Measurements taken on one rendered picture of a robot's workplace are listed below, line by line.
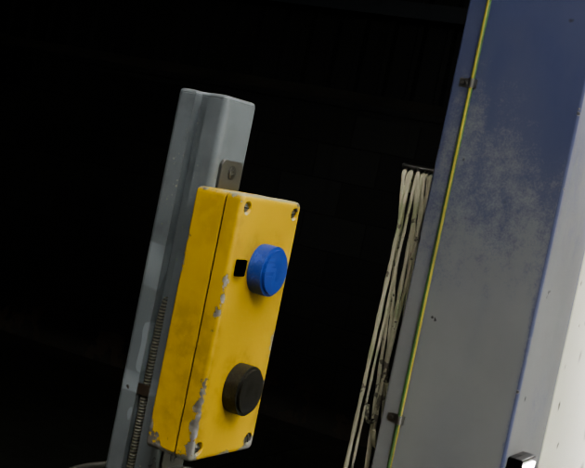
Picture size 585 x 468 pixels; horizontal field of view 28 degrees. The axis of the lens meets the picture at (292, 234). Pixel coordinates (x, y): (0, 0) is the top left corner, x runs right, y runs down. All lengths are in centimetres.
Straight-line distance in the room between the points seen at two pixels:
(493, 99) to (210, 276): 59
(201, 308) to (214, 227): 8
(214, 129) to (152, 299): 18
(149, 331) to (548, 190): 59
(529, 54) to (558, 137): 12
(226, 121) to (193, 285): 17
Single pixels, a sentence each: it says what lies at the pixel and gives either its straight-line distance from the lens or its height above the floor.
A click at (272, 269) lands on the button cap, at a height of 148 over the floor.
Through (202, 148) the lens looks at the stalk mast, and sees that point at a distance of 115.
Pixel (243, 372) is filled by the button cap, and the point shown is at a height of 138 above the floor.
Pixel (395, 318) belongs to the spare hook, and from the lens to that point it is 166.
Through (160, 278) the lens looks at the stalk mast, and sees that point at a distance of 117.
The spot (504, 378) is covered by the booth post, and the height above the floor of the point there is 137.
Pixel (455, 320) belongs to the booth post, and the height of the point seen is 143.
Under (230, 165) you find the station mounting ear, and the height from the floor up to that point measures 157.
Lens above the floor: 158
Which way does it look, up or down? 3 degrees down
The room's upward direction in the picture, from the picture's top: 12 degrees clockwise
